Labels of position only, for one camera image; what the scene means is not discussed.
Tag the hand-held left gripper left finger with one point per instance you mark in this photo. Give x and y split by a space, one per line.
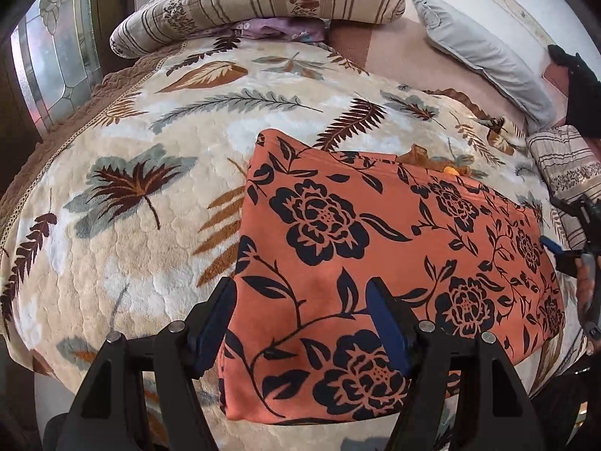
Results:
211 326

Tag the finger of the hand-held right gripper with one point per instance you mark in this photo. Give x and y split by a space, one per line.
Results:
570 209
550 245

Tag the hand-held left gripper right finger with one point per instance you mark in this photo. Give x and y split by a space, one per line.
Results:
385 331

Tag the orange floral blouse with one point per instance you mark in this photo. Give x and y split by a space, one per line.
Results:
375 225

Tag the person's right hand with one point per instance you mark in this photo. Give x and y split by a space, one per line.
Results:
586 286

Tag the striped floral pillow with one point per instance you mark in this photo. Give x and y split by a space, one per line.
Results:
563 164

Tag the cream leaf-print blanket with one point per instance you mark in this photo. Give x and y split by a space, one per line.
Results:
141 244

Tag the black cloth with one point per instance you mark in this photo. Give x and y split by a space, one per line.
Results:
582 94

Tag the grey pillow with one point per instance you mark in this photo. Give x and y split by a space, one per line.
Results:
493 65

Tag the pink bed sheet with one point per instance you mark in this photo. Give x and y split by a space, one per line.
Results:
375 42

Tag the purple floral cloth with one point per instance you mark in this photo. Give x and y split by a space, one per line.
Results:
272 28

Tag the stained glass door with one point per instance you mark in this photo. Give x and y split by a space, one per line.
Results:
56 56

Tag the striped floral bolster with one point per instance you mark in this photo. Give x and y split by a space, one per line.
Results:
281 0

